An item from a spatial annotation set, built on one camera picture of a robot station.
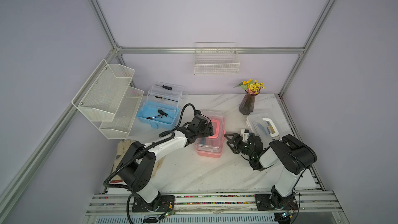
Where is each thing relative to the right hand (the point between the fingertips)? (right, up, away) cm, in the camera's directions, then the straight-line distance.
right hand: (225, 140), depth 91 cm
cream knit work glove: (-39, -13, -6) cm, 41 cm away
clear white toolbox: (+25, +9, -1) cm, 27 cm away
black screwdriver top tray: (-41, +35, +20) cm, 58 cm away
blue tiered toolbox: (-43, +20, +14) cm, 49 cm away
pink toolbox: (-9, -1, -11) cm, 14 cm away
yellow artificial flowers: (+16, +32, 0) cm, 36 cm away
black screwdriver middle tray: (-47, +28, +17) cm, 57 cm away
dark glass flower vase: (+17, +22, +12) cm, 30 cm away
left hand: (-11, +5, -2) cm, 13 cm away
